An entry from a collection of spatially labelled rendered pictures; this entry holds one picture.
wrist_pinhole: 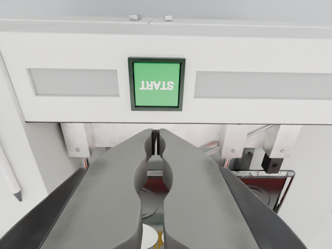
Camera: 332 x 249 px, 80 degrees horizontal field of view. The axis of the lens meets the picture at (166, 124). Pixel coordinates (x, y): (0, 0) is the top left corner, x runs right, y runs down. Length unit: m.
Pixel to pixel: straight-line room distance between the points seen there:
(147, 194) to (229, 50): 0.29
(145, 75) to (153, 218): 0.32
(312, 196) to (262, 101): 0.44
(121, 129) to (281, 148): 0.26
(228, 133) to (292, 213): 0.40
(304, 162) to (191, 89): 0.39
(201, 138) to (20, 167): 0.26
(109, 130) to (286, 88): 0.25
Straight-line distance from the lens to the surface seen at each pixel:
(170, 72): 0.21
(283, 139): 0.36
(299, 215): 0.69
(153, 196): 0.40
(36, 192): 0.34
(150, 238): 0.51
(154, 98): 0.21
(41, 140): 0.31
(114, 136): 0.34
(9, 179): 0.32
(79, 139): 0.33
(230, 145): 0.33
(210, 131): 0.34
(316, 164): 0.57
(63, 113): 0.25
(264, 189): 0.43
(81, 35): 0.22
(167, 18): 0.54
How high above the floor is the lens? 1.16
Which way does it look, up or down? 61 degrees down
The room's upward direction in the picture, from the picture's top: 177 degrees clockwise
